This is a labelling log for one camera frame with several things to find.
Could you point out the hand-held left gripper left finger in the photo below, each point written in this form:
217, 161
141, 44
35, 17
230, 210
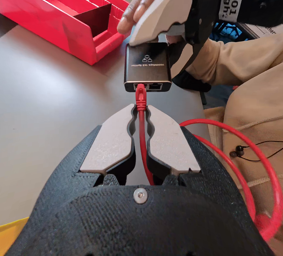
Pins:
110, 145

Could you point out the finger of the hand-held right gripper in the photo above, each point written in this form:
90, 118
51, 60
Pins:
176, 30
159, 15

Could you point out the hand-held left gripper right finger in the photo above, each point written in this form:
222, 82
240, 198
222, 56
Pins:
172, 147

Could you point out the black ethernet splitter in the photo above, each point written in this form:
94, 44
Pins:
147, 65

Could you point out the person's right forearm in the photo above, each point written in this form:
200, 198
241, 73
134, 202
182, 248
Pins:
232, 61

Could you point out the person's right hand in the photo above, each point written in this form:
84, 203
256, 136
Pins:
134, 10

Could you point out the black divider plate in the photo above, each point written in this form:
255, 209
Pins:
97, 19

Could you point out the person's beige hoodie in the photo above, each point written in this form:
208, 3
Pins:
254, 110

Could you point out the red plastic bin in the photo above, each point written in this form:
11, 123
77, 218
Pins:
44, 17

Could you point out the yellow plastic bin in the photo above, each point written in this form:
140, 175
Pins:
11, 233

